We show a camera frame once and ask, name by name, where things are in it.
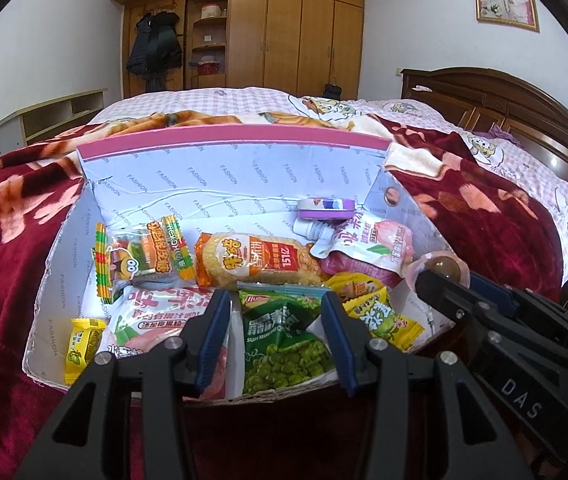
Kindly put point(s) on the low grey shelf unit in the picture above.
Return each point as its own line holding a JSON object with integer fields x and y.
{"x": 9, "y": 132}

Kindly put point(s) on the purple cloth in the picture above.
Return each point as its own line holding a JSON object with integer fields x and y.
{"x": 496, "y": 137}

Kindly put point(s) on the yellow candy packet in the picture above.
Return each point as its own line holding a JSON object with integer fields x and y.
{"x": 379, "y": 320}
{"x": 81, "y": 350}

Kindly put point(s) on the pink checked cartoon bedsheet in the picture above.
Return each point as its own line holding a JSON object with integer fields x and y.
{"x": 244, "y": 97}

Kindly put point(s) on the orange candy packet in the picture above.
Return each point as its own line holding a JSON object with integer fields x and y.
{"x": 354, "y": 285}

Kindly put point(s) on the small peach jelly pouch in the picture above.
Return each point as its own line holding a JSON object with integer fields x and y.
{"x": 374, "y": 245}

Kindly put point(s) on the green pea snack packet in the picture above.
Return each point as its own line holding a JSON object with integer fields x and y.
{"x": 279, "y": 345}

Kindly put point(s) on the brown chocolate ball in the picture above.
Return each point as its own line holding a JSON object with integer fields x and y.
{"x": 446, "y": 265}

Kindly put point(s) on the small black object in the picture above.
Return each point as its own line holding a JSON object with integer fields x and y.
{"x": 333, "y": 90}

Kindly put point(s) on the purple oval tin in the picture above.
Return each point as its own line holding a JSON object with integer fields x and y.
{"x": 324, "y": 207}

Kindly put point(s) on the dark wooden headboard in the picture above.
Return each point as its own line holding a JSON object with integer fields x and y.
{"x": 504, "y": 105}

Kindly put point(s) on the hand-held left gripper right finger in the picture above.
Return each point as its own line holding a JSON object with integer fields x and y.
{"x": 339, "y": 345}

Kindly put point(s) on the clear burger gummy packet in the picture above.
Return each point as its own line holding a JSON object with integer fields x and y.
{"x": 139, "y": 255}

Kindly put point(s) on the large peach jelly pouch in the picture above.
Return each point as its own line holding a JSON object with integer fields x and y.
{"x": 154, "y": 315}

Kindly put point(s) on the black hanging jacket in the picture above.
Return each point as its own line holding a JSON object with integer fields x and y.
{"x": 154, "y": 47}

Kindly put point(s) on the wooden wardrobe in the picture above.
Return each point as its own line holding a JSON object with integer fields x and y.
{"x": 289, "y": 25}

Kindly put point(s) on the pink cardboard box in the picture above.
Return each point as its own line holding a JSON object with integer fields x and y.
{"x": 214, "y": 175}

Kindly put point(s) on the orange rice cracker packet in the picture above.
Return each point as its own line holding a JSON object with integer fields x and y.
{"x": 254, "y": 260}

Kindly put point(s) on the red basin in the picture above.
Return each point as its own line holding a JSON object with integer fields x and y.
{"x": 206, "y": 66}

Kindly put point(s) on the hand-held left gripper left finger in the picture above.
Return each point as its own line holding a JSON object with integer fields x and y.
{"x": 211, "y": 340}

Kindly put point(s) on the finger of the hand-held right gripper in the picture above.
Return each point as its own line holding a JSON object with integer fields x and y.
{"x": 464, "y": 305}
{"x": 494, "y": 287}

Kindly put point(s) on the red floral blanket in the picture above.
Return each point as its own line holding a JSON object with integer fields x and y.
{"x": 4, "y": 260}

